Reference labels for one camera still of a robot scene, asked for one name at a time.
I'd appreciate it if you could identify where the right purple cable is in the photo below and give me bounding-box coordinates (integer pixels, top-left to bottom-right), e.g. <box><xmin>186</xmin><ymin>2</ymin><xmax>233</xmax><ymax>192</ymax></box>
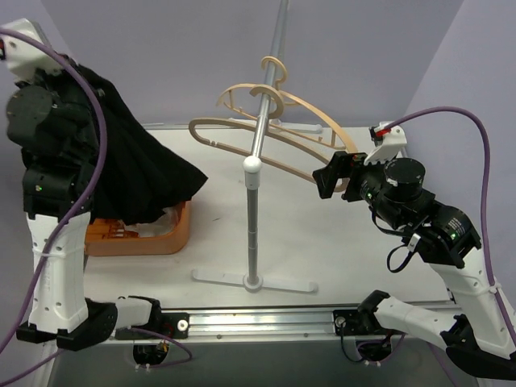
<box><xmin>378</xmin><ymin>106</ymin><xmax>516</xmax><ymax>387</ymax></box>

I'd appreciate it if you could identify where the white pleated skirt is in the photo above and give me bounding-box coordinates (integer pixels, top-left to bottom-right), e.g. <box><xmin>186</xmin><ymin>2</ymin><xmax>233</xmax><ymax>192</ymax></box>
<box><xmin>124</xmin><ymin>207</ymin><xmax>179</xmax><ymax>238</ymax></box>

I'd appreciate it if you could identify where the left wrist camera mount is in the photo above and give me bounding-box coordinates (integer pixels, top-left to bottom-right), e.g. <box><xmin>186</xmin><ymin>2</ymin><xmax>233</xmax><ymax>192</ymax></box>
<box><xmin>1</xmin><ymin>18</ymin><xmax>69</xmax><ymax>87</ymax></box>

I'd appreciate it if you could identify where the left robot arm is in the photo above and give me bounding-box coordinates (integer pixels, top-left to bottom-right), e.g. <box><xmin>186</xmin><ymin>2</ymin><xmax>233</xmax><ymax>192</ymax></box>
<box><xmin>6</xmin><ymin>69</ymin><xmax>163</xmax><ymax>351</ymax></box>

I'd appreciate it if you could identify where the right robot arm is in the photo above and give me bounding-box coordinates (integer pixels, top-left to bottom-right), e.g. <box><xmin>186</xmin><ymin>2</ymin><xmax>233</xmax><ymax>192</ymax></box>
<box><xmin>313</xmin><ymin>151</ymin><xmax>515</xmax><ymax>381</ymax></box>

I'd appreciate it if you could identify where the aluminium mounting rail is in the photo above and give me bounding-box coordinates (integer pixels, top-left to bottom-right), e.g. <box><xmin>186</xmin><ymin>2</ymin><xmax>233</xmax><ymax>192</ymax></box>
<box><xmin>160</xmin><ymin>305</ymin><xmax>388</xmax><ymax>343</ymax></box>

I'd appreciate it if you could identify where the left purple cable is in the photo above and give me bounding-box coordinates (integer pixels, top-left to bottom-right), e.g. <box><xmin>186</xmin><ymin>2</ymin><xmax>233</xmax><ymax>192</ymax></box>
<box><xmin>0</xmin><ymin>27</ymin><xmax>194</xmax><ymax>384</ymax></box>

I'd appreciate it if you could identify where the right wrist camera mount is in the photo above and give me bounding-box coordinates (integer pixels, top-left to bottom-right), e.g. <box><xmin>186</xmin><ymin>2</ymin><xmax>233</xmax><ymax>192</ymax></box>
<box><xmin>364</xmin><ymin>122</ymin><xmax>407</xmax><ymax>165</ymax></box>

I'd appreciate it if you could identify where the silver clothes rack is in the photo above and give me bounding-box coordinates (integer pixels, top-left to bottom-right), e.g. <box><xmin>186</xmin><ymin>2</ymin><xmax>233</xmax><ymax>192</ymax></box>
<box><xmin>191</xmin><ymin>1</ymin><xmax>318</xmax><ymax>293</ymax></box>

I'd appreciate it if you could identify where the beige wooden hanger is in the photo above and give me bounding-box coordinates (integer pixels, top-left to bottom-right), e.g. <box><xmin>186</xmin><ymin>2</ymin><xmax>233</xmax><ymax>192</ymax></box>
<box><xmin>216</xmin><ymin>56</ymin><xmax>358</xmax><ymax>152</ymax></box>
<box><xmin>188</xmin><ymin>84</ymin><xmax>347</xmax><ymax>194</ymax></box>

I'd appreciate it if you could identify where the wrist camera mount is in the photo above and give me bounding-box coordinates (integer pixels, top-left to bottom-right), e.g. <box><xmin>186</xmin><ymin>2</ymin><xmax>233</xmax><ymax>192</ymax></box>
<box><xmin>1</xmin><ymin>18</ymin><xmax>69</xmax><ymax>87</ymax></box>
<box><xmin>364</xmin><ymin>122</ymin><xmax>407</xmax><ymax>165</ymax></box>

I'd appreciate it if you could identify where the beige wooden hanger front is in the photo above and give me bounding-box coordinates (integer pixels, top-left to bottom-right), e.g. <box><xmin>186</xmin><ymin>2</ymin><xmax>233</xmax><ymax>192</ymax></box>
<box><xmin>188</xmin><ymin>84</ymin><xmax>347</xmax><ymax>194</ymax></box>

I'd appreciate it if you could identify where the black garment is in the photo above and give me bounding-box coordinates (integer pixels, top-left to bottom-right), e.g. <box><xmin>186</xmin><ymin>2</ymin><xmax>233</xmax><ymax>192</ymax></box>
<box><xmin>75</xmin><ymin>64</ymin><xmax>208</xmax><ymax>225</ymax></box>

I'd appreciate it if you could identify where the purple cable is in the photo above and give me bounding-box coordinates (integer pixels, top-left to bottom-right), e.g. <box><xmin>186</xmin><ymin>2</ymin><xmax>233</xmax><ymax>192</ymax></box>
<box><xmin>378</xmin><ymin>106</ymin><xmax>516</xmax><ymax>387</ymax></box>
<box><xmin>0</xmin><ymin>27</ymin><xmax>194</xmax><ymax>384</ymax></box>

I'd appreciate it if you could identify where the orange plastic basket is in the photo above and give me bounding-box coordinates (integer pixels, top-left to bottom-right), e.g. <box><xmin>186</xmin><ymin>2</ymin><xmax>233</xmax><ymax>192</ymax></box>
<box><xmin>85</xmin><ymin>202</ymin><xmax>191</xmax><ymax>256</ymax></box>

